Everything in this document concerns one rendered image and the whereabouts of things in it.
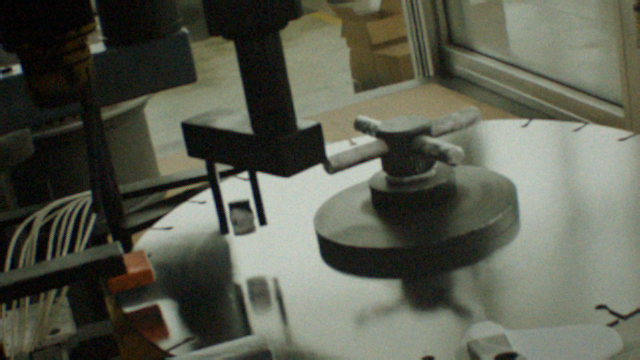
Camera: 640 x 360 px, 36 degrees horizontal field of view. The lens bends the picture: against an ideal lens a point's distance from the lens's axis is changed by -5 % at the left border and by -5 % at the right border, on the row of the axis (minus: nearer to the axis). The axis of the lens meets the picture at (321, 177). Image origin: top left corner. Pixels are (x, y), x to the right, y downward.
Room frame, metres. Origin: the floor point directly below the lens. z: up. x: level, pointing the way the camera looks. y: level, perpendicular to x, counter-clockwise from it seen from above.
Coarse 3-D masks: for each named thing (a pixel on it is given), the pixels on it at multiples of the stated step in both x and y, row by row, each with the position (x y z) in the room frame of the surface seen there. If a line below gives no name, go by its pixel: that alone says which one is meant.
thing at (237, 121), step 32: (256, 64) 0.45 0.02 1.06; (256, 96) 0.45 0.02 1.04; (288, 96) 0.46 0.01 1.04; (192, 128) 0.50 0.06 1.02; (224, 128) 0.48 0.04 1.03; (256, 128) 0.46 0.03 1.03; (288, 128) 0.45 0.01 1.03; (320, 128) 0.45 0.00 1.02; (224, 160) 0.48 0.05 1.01; (256, 160) 0.46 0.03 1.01; (288, 160) 0.44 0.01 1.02; (320, 160) 0.45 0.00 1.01; (256, 192) 0.49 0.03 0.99; (224, 224) 0.49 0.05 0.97
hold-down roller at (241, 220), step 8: (232, 200) 0.50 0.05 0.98; (240, 200) 0.50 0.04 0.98; (248, 200) 0.50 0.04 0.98; (232, 208) 0.49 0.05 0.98; (240, 208) 0.49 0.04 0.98; (248, 208) 0.49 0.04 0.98; (232, 216) 0.49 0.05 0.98; (240, 216) 0.49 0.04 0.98; (248, 216) 0.49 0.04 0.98; (232, 224) 0.49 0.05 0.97; (240, 224) 0.49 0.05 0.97; (248, 224) 0.49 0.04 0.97; (240, 232) 0.49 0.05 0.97; (248, 232) 0.49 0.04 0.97; (256, 232) 0.50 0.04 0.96
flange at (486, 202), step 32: (352, 192) 0.54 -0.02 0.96; (384, 192) 0.49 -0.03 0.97; (416, 192) 0.48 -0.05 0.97; (448, 192) 0.49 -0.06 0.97; (480, 192) 0.50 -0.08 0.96; (512, 192) 0.49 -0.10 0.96; (320, 224) 0.50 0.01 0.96; (352, 224) 0.49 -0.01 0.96; (384, 224) 0.48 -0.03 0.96; (416, 224) 0.47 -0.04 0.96; (448, 224) 0.47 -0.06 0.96; (480, 224) 0.46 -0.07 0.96; (352, 256) 0.47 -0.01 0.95; (384, 256) 0.46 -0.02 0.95; (416, 256) 0.45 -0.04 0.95
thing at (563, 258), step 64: (512, 128) 0.63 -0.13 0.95; (576, 128) 0.60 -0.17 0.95; (320, 192) 0.58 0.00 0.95; (576, 192) 0.50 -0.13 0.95; (192, 256) 0.51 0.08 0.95; (256, 256) 0.50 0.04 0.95; (320, 256) 0.48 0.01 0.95; (448, 256) 0.45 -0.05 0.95; (512, 256) 0.44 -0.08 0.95; (576, 256) 0.42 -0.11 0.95; (128, 320) 0.44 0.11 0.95; (192, 320) 0.43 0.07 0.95; (256, 320) 0.42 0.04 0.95; (320, 320) 0.41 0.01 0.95; (384, 320) 0.40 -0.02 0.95; (448, 320) 0.38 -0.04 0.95; (512, 320) 0.37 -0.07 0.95; (576, 320) 0.36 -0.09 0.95
